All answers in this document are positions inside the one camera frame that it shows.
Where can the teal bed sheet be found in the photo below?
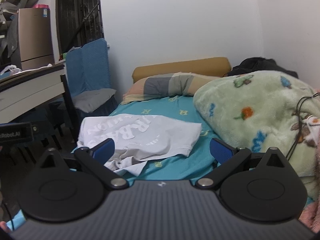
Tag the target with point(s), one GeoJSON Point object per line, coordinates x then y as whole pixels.
{"type": "Point", "coordinates": [250, 195]}

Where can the grey seat cushion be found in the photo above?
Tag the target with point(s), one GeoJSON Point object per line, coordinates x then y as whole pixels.
{"type": "Point", "coordinates": [89, 101]}

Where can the mustard yellow headboard cushion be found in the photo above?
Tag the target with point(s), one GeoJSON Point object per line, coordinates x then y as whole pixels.
{"type": "Point", "coordinates": [215, 66]}

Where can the striped pillow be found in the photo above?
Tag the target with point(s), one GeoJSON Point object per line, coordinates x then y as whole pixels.
{"type": "Point", "coordinates": [163, 85]}

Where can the green fleece blanket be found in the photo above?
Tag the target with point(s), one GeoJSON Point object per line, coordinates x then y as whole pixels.
{"type": "Point", "coordinates": [266, 109]}

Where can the dark window grille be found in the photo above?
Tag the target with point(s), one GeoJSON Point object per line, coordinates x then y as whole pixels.
{"type": "Point", "coordinates": [78, 22]}

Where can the white table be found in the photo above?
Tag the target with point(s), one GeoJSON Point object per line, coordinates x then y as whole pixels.
{"type": "Point", "coordinates": [27, 90]}

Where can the gold refrigerator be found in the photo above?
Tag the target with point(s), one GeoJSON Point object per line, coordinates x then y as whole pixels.
{"type": "Point", "coordinates": [31, 46]}

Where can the black clothing pile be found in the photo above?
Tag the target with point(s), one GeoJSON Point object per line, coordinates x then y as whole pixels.
{"type": "Point", "coordinates": [254, 64]}

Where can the blue covered chair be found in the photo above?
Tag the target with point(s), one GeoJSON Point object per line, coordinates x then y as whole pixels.
{"type": "Point", "coordinates": [87, 68]}

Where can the white printed t-shirt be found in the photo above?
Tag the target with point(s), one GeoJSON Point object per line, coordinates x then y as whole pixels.
{"type": "Point", "coordinates": [139, 139]}

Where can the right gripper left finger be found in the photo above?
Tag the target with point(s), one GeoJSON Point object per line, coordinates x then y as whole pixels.
{"type": "Point", "coordinates": [93, 160]}

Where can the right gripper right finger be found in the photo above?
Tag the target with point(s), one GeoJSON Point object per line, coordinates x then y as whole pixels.
{"type": "Point", "coordinates": [230, 160]}

